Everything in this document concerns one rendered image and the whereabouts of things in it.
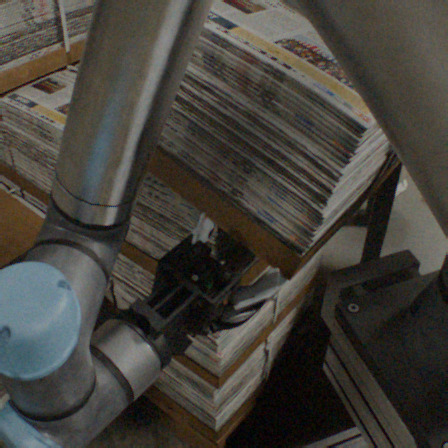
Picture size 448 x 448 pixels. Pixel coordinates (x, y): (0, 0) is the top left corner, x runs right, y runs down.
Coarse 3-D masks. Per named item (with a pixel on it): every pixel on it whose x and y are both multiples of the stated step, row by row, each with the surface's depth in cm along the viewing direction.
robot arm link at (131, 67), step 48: (96, 0) 32; (144, 0) 30; (192, 0) 30; (96, 48) 33; (144, 48) 32; (192, 48) 34; (96, 96) 34; (144, 96) 34; (96, 144) 37; (144, 144) 38; (96, 192) 40; (48, 240) 42; (96, 240) 43
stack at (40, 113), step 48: (0, 96) 100; (48, 96) 98; (0, 144) 108; (48, 144) 94; (48, 192) 104; (144, 192) 81; (144, 240) 88; (144, 288) 98; (288, 288) 107; (240, 336) 97; (288, 336) 122; (192, 384) 106; (240, 384) 110; (192, 432) 122
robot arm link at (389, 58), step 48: (336, 0) 17; (384, 0) 16; (432, 0) 16; (336, 48) 19; (384, 48) 17; (432, 48) 17; (384, 96) 19; (432, 96) 18; (432, 144) 20; (432, 192) 23
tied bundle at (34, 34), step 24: (0, 0) 90; (24, 0) 94; (48, 0) 98; (72, 0) 102; (0, 24) 92; (24, 24) 96; (48, 24) 100; (72, 24) 105; (0, 48) 94; (24, 48) 98; (48, 48) 103
